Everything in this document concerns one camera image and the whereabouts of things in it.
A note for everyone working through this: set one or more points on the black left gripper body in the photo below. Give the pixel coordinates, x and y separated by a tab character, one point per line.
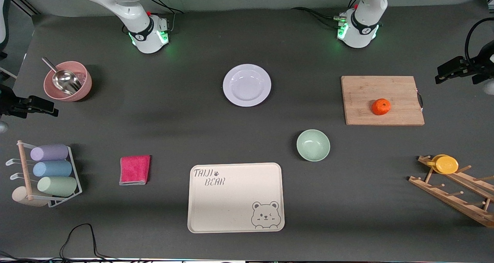
477	67

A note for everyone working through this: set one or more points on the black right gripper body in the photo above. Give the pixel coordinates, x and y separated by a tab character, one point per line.
8	104

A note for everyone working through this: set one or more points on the white round plate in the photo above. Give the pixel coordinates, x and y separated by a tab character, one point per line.
247	85

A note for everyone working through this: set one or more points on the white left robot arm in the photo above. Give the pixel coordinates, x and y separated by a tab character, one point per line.
361	23

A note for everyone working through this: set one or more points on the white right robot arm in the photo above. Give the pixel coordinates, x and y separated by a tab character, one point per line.
135	16

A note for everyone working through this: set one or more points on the metal scoop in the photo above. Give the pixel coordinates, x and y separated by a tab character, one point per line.
65	80

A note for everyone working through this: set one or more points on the purple cup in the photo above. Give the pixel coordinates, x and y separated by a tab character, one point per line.
49	153

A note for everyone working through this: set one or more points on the pink bowl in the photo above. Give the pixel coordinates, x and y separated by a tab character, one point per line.
83	89

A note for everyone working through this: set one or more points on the blue cup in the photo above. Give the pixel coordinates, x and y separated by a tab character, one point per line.
52	168

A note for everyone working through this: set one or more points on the green cup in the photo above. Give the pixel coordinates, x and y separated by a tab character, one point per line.
57	186

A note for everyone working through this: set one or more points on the wooden cutting board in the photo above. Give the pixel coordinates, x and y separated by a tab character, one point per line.
366	95

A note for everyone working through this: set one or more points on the yellow mug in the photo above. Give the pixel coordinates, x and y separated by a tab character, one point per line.
447	165

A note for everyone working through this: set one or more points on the beige cup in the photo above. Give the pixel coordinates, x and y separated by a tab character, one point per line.
19	196

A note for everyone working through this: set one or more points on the pink folded cloth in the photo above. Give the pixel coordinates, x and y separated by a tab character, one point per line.
135	170

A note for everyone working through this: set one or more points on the wooden peg mug rack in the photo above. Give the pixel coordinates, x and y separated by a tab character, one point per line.
455	203

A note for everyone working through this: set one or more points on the light green bowl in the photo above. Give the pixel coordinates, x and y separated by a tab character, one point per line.
313	145

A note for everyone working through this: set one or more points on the cream bear print tray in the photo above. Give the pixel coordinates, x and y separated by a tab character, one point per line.
231	201

